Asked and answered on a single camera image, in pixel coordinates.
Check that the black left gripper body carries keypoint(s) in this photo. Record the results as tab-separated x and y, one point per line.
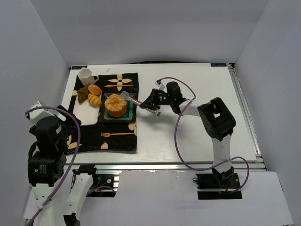
71	120

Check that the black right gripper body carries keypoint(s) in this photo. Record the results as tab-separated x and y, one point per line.
153	100

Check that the silver metal tongs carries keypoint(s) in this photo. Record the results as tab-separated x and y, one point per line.
126	96

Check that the large orange swirl bread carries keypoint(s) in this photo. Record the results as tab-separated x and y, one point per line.
115	106

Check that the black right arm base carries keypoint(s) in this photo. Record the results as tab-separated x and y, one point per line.
210	188

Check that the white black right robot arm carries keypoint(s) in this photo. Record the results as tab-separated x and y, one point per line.
218	122

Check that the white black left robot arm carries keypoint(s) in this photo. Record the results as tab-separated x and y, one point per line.
46	160

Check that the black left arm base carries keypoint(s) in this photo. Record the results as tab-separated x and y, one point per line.
103	183

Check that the brown chocolate bread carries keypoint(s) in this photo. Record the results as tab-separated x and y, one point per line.
82	94

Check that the golden croissant bread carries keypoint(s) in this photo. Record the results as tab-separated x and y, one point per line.
94	100

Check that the white rectangular tray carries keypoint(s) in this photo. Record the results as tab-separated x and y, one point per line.
88	114

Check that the teal square plate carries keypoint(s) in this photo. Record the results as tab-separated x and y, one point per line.
129	116

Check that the orange knife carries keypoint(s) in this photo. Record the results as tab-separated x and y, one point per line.
126	85

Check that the orange fork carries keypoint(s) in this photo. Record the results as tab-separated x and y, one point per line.
115	134

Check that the round glazed bun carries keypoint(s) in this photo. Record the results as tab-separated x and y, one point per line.
94	89

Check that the black floral placemat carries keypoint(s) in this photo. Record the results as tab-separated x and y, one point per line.
91	139

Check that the white ceramic mug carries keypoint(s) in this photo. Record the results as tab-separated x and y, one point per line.
86	77

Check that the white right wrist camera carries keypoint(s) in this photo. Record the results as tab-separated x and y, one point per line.
160	85

